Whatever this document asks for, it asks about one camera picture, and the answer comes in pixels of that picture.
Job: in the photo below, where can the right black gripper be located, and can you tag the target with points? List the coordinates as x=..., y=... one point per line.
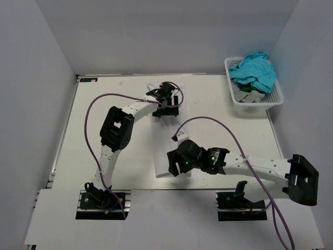
x=173, y=158

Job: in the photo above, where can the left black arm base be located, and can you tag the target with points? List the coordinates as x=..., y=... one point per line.
x=89, y=209

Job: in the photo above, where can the white plastic basket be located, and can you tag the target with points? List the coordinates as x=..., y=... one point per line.
x=269, y=100

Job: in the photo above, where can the cyan t-shirt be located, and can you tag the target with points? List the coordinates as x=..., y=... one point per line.
x=254, y=69

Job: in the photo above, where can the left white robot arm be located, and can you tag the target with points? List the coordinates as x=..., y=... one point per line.
x=117, y=127

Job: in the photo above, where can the green cloth in basket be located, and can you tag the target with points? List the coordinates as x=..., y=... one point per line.
x=249, y=88

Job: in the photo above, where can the dark label sticker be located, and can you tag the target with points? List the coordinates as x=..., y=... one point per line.
x=88, y=80

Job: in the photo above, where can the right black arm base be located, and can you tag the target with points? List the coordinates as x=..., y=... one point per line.
x=231, y=208

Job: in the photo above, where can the white t-shirt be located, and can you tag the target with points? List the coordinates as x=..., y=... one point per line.
x=162, y=130

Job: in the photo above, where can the grey white cloth in basket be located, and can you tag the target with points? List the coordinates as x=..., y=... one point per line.
x=244, y=97

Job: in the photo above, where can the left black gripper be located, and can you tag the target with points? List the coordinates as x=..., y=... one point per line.
x=169, y=112

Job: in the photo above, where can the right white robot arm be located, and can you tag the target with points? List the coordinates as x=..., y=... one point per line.
x=294, y=178

